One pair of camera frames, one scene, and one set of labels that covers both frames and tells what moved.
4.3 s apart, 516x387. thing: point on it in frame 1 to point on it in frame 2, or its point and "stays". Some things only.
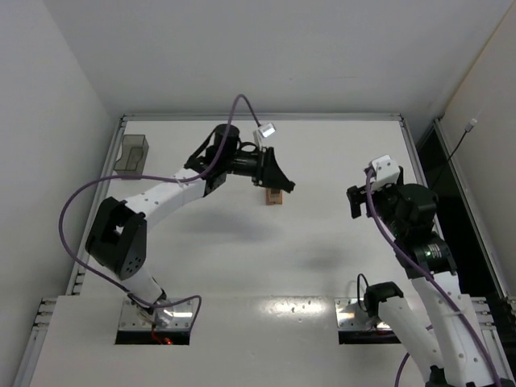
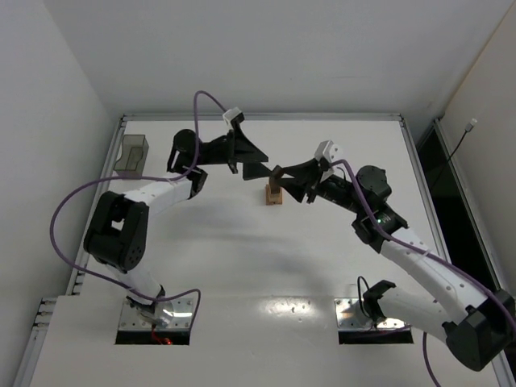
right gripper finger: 356,196 to 307,170
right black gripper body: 359,199 to 315,181
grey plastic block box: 134,152 stays
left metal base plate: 181,318 stays
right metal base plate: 351,318 stays
